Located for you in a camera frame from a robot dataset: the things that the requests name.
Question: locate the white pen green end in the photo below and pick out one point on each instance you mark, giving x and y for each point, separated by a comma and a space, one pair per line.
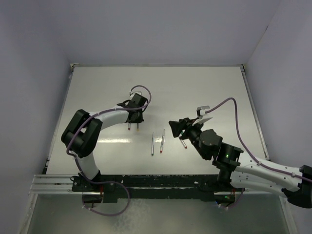
153, 144

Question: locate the white pen brown tip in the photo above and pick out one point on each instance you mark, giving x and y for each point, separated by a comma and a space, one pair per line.
183, 143

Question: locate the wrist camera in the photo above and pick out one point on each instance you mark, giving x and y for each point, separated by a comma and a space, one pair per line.
132, 93
202, 116

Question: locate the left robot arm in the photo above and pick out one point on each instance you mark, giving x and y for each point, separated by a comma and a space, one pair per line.
81, 135

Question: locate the black base frame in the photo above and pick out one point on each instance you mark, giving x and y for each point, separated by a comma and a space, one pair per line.
110, 188

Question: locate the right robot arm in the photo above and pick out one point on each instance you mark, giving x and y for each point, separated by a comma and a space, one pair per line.
241, 171

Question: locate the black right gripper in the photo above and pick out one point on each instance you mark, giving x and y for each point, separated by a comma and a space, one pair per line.
185, 124

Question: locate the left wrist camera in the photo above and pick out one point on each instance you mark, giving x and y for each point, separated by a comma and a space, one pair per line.
132, 93

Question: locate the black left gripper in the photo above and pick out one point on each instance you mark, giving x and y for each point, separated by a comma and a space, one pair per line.
138, 120

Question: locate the white pen red end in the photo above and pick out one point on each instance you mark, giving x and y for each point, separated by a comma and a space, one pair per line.
162, 141

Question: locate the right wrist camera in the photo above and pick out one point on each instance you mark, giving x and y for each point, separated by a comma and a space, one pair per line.
202, 116

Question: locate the aluminium rail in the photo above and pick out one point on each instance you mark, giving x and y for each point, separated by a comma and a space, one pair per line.
51, 184

